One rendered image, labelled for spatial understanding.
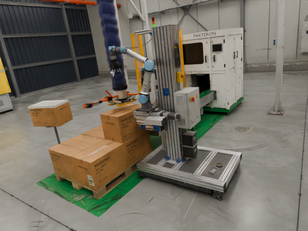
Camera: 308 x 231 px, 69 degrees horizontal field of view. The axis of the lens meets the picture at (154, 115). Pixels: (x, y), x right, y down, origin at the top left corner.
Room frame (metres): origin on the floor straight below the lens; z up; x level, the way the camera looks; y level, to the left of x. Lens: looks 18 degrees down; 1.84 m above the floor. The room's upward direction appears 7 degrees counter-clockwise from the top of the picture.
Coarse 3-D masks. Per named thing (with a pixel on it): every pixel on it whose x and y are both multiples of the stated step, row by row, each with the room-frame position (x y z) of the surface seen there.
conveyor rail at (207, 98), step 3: (210, 93) 5.08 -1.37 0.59; (213, 93) 5.22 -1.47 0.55; (204, 96) 4.87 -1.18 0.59; (207, 96) 4.95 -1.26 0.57; (210, 96) 5.09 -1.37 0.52; (213, 96) 5.22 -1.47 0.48; (201, 99) 4.69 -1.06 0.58; (204, 99) 4.82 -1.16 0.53; (207, 99) 4.94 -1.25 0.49; (210, 99) 5.08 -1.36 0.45; (201, 102) 4.69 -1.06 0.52; (204, 102) 4.82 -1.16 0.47; (207, 102) 4.93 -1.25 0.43; (201, 105) 4.68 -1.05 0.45
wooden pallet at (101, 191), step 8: (128, 168) 2.97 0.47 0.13; (136, 168) 3.13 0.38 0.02; (56, 176) 3.10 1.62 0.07; (64, 176) 2.95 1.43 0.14; (120, 176) 2.95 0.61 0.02; (128, 176) 2.95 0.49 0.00; (72, 184) 2.84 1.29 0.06; (80, 184) 2.71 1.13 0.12; (104, 184) 2.61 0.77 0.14; (112, 184) 2.77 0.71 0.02; (96, 192) 2.51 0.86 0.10; (104, 192) 2.58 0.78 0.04
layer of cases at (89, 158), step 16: (96, 128) 3.76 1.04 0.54; (64, 144) 3.20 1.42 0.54; (80, 144) 3.12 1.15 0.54; (96, 144) 3.04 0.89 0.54; (112, 144) 2.97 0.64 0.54; (128, 144) 3.04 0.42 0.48; (144, 144) 3.31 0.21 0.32; (64, 160) 2.87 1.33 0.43; (80, 160) 2.63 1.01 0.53; (96, 160) 2.57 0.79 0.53; (112, 160) 2.76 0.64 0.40; (128, 160) 3.00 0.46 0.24; (80, 176) 2.68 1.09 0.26; (96, 176) 2.53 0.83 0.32; (112, 176) 2.72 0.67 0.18
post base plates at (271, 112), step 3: (153, 99) 6.93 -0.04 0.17; (273, 105) 4.91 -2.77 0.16; (270, 108) 4.95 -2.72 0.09; (273, 108) 4.91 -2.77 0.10; (276, 108) 4.77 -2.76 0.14; (270, 111) 4.89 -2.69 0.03; (273, 111) 4.87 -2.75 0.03; (276, 111) 4.75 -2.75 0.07; (282, 111) 4.79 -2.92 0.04; (267, 114) 4.83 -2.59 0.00; (270, 114) 4.79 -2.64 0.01; (273, 114) 4.75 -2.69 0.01; (276, 114) 4.72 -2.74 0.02; (279, 114) 4.69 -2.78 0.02; (282, 114) 4.67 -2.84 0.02
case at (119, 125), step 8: (128, 104) 3.59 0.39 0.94; (136, 104) 3.52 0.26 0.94; (104, 112) 3.29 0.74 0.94; (112, 112) 3.24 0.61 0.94; (120, 112) 3.18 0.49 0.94; (128, 112) 3.13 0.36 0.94; (104, 120) 3.17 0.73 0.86; (112, 120) 3.05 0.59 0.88; (120, 120) 3.00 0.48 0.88; (128, 120) 3.11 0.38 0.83; (104, 128) 3.20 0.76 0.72; (112, 128) 3.07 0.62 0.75; (120, 128) 2.98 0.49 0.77; (128, 128) 3.09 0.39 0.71; (136, 128) 3.20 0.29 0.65; (104, 136) 3.23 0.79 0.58; (112, 136) 3.10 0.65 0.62; (120, 136) 2.98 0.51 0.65; (128, 136) 3.07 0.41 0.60
